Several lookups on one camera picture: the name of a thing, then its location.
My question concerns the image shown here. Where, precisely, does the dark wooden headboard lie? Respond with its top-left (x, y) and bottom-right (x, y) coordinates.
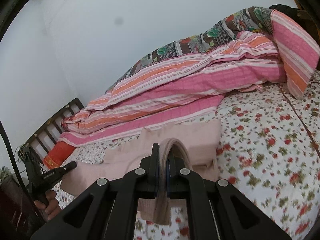
top-left (22, 98), bottom-right (84, 166)

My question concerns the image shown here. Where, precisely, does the floral bed sheet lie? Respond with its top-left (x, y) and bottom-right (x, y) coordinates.
top-left (53, 69), bottom-right (320, 240)

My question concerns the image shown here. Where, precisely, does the pink striped quilt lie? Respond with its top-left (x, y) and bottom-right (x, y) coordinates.
top-left (60, 9), bottom-right (319, 147)

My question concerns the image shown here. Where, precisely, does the black garment on footboard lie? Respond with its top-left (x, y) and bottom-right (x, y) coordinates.
top-left (269, 4), bottom-right (317, 30)

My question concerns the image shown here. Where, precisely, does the multicolour patterned blanket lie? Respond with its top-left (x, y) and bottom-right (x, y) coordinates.
top-left (107, 7), bottom-right (273, 92)

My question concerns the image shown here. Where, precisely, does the person's left hand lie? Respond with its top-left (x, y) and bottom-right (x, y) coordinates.
top-left (34, 190), bottom-right (61, 221)

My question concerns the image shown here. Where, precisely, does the red pillow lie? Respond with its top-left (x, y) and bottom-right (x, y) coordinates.
top-left (43, 141), bottom-right (75, 170)

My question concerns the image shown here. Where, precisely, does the pink knit sweater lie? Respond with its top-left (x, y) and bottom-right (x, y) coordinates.
top-left (60, 119), bottom-right (221, 225)

